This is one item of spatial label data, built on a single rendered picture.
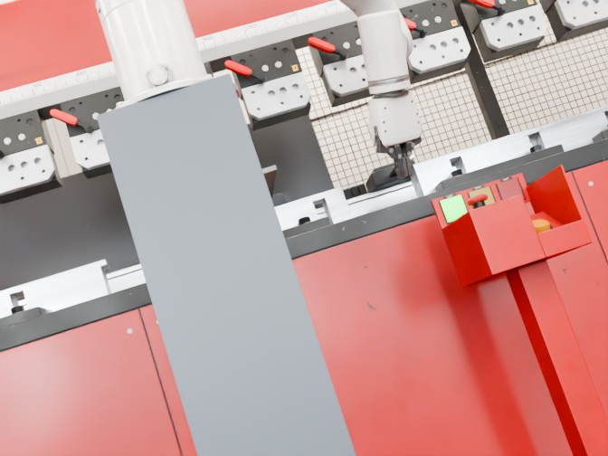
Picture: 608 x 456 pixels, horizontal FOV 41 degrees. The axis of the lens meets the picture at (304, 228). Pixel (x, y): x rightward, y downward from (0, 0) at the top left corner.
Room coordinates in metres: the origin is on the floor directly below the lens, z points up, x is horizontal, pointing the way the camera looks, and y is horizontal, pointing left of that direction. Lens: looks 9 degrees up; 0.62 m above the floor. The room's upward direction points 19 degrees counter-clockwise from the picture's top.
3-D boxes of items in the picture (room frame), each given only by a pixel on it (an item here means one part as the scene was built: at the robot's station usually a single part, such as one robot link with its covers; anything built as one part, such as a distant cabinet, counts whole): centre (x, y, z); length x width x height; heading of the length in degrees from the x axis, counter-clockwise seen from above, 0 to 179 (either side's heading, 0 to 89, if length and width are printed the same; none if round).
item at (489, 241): (1.50, -0.37, 0.75); 0.20 x 0.16 x 0.18; 101
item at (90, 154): (1.76, 0.36, 1.26); 0.15 x 0.09 x 0.17; 98
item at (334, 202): (1.80, 0.09, 0.92); 0.39 x 0.06 x 0.10; 98
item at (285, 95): (1.82, -0.03, 1.26); 0.15 x 0.09 x 0.17; 98
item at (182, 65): (1.07, 0.12, 1.09); 0.19 x 0.19 x 0.18
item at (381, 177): (2.02, -0.27, 1.01); 0.26 x 0.12 x 0.05; 8
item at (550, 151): (1.82, -0.47, 0.89); 0.30 x 0.05 x 0.03; 98
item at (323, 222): (1.74, 0.09, 0.89); 0.30 x 0.05 x 0.03; 98
